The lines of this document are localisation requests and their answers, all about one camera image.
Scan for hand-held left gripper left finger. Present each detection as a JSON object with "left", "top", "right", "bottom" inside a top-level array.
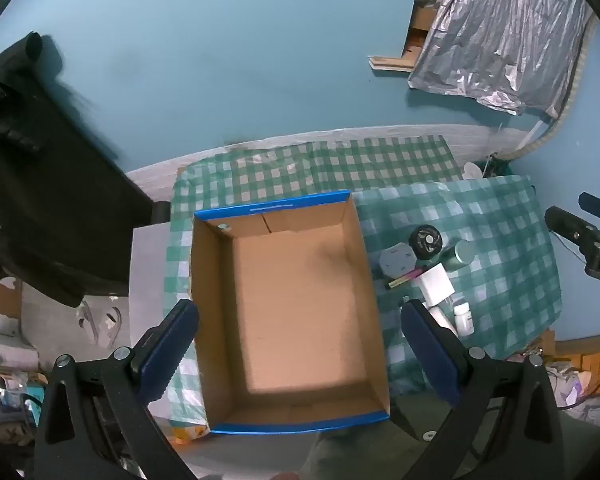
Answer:
[{"left": 32, "top": 299, "right": 201, "bottom": 480}]

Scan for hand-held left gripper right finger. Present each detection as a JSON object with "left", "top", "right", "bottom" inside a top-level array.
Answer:
[{"left": 401, "top": 299, "right": 566, "bottom": 480}]

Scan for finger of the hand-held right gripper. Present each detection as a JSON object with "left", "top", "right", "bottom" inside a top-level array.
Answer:
[
  {"left": 544, "top": 206, "right": 600, "bottom": 261},
  {"left": 578, "top": 192, "right": 600, "bottom": 233}
]

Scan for white tube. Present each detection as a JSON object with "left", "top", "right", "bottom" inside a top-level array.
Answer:
[{"left": 427, "top": 305, "right": 458, "bottom": 336}]

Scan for white pill bottle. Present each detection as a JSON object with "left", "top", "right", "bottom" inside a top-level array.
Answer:
[{"left": 452, "top": 301, "right": 476, "bottom": 337}]

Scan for white square box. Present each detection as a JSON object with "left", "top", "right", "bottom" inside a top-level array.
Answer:
[{"left": 417, "top": 265, "right": 455, "bottom": 307}]

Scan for pink pen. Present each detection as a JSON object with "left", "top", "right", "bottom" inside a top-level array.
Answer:
[{"left": 385, "top": 267, "right": 426, "bottom": 290}]

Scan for white octagonal box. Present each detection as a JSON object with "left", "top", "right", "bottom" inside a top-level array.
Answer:
[{"left": 379, "top": 242, "right": 417, "bottom": 280}]

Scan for green tin can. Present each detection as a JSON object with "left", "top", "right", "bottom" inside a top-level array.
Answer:
[{"left": 441, "top": 239, "right": 476, "bottom": 272}]

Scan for black round disc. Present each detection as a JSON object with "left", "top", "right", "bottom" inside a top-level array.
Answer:
[{"left": 409, "top": 225, "right": 443, "bottom": 262}]

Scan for cardboard box with blue rim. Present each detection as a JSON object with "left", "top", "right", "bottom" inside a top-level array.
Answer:
[{"left": 189, "top": 190, "right": 392, "bottom": 435}]

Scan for white slipper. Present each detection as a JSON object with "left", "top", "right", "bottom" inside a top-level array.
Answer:
[
  {"left": 75, "top": 300, "right": 101, "bottom": 346},
  {"left": 102, "top": 307, "right": 123, "bottom": 346}
]

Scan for glossy green checkered tablecloth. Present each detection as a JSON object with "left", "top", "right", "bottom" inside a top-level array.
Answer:
[{"left": 147, "top": 176, "right": 563, "bottom": 428}]

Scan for silver foil sheet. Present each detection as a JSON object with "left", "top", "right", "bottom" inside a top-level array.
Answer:
[{"left": 407, "top": 0, "right": 596, "bottom": 118}]

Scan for black cloth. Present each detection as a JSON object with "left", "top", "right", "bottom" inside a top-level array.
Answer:
[{"left": 0, "top": 31, "right": 171, "bottom": 308}]

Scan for matte green checkered tablecloth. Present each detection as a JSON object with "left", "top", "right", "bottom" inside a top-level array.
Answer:
[{"left": 172, "top": 135, "right": 465, "bottom": 221}]

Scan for wooden plank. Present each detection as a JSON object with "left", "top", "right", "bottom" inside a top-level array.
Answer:
[{"left": 369, "top": 55, "right": 418, "bottom": 73}]

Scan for brown cardboard piece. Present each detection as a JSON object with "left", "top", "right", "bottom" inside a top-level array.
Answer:
[{"left": 402, "top": 7, "right": 438, "bottom": 58}]

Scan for beige corrugated hose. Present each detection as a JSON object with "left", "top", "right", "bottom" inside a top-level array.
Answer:
[{"left": 510, "top": 20, "right": 596, "bottom": 158}]

